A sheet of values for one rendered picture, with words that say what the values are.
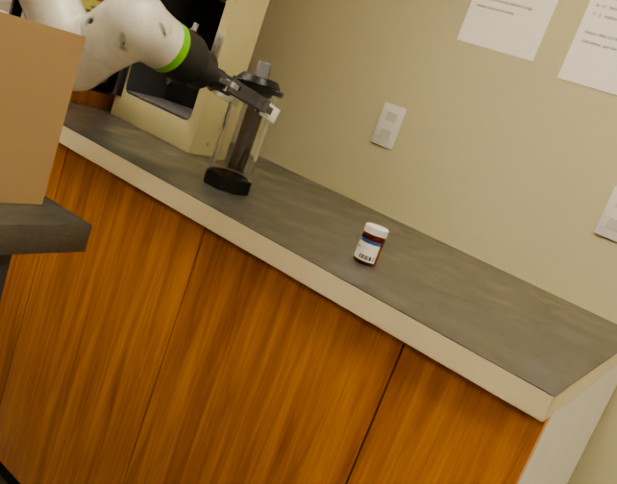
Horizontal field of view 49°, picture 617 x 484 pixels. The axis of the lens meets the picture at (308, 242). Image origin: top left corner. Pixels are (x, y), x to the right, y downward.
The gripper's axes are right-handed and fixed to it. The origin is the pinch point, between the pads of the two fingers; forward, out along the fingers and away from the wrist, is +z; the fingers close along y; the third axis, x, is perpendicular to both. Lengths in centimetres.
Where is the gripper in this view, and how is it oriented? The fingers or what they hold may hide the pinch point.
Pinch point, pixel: (251, 105)
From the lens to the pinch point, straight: 142.7
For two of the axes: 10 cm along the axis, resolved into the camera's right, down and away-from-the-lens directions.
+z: 4.7, 2.0, 8.6
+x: -4.5, 8.9, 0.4
